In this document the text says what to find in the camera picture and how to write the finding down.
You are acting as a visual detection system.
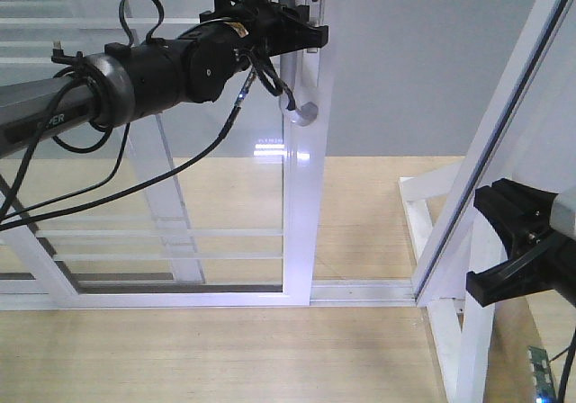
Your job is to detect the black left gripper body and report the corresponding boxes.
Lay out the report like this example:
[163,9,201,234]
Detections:
[199,0,311,57]

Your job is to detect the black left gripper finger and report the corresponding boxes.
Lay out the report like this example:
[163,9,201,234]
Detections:
[269,23,329,55]

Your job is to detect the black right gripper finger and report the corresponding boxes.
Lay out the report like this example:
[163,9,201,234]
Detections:
[465,236,561,307]

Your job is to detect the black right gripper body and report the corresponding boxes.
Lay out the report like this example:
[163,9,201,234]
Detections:
[474,178,556,259]

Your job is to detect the grey metal door handle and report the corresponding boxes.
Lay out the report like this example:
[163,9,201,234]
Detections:
[279,0,319,127]

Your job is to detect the white framed sliding glass door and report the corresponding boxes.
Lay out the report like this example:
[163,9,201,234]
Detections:
[1,0,338,310]

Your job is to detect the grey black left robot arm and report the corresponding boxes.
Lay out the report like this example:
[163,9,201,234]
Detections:
[1,0,329,156]

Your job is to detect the silver door lock plate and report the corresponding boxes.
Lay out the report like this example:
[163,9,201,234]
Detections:
[308,0,328,56]

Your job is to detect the green circuit board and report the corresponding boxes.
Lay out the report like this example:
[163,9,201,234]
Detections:
[527,345,556,403]

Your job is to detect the white wooden support stand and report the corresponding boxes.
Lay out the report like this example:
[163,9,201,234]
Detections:
[399,165,504,402]

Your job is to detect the white fixed door frame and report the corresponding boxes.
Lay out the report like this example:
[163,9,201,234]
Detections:
[0,0,576,309]

